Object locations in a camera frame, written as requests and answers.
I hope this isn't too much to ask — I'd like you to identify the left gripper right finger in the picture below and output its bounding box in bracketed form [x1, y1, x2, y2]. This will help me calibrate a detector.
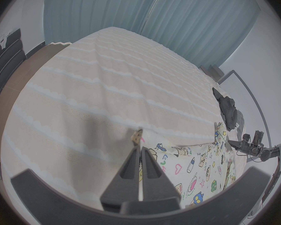
[141, 146, 181, 209]

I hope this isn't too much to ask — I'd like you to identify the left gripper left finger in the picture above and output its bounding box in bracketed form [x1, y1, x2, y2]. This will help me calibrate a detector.
[100, 145, 141, 213]

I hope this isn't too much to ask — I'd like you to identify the white printed pyjama top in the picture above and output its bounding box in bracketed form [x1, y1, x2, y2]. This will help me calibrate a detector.
[131, 122, 237, 210]

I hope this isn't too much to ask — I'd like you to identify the grey garment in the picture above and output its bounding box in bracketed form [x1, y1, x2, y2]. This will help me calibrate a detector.
[234, 112, 245, 132]

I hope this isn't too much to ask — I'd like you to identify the black garment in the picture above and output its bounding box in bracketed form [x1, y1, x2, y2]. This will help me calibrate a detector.
[212, 87, 238, 131]

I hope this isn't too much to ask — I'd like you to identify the grey bedside table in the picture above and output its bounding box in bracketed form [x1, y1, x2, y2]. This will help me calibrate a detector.
[199, 64, 224, 81]

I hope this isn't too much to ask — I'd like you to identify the bed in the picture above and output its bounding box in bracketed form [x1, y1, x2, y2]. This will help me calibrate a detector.
[0, 27, 270, 210]

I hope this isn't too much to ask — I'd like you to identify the blue-green curtain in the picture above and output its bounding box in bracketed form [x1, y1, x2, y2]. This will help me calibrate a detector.
[141, 0, 261, 67]
[43, 0, 165, 44]

